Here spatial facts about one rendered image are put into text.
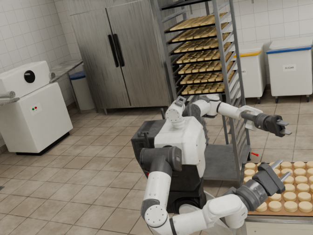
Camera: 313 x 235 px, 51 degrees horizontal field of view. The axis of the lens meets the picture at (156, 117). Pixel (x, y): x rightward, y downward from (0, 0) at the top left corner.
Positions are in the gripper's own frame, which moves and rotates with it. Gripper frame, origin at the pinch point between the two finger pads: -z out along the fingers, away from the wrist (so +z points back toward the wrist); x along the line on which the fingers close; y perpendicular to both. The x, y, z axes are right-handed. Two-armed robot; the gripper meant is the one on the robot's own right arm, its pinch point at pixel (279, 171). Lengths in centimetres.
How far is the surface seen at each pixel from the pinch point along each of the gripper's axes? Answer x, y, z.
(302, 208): -20.7, 12.1, -5.1
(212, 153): -7, 215, -65
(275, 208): -15.6, 17.4, 1.9
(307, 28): 45, 265, -309
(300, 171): -15.3, 29.1, -24.2
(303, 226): -28.5, 17.4, -3.4
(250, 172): -4.1, 40.9, -8.9
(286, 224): -24.8, 20.8, 1.0
